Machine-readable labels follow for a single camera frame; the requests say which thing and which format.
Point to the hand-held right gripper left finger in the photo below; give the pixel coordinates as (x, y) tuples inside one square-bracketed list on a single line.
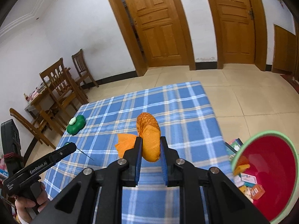
[(139, 165)]

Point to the colourful cardboard box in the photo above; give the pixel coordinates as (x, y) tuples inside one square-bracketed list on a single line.
[(233, 148)]

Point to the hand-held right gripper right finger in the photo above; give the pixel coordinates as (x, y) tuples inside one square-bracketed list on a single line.
[(164, 168)]

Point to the blue plaid tablecloth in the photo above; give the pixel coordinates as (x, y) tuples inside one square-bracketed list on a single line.
[(177, 112)]

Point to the small wooden cabinet door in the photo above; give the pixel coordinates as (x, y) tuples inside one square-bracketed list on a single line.
[(283, 51)]

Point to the orange mesh bag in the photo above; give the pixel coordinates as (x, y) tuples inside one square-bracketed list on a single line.
[(150, 130)]

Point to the orange cardboard box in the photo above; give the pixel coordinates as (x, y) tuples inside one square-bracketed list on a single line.
[(257, 191)]

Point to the person's left hand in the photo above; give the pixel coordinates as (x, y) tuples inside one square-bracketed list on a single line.
[(23, 207)]

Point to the teal and white carton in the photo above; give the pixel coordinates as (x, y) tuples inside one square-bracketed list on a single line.
[(248, 179)]

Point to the yellow foam fruit net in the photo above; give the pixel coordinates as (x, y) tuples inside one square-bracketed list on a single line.
[(241, 164)]

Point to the open wooden door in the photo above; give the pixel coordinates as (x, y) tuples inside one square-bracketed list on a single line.
[(154, 25)]

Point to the clutter of small packets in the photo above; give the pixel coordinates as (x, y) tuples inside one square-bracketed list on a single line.
[(35, 93)]

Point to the red basin with green rim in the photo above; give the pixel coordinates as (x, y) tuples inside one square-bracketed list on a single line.
[(275, 163)]

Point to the pale green round piece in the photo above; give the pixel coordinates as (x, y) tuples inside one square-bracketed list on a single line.
[(72, 121)]

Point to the closed wooden door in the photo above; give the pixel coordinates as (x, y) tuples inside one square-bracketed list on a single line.
[(236, 25)]

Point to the green frog toy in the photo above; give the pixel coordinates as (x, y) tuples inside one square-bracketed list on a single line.
[(76, 127)]

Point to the wooden dining table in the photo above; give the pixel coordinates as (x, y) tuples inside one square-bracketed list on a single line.
[(37, 102)]

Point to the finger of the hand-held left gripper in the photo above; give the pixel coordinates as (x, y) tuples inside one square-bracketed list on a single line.
[(62, 152)]

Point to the red door mat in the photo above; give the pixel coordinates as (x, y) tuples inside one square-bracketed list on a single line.
[(290, 80)]

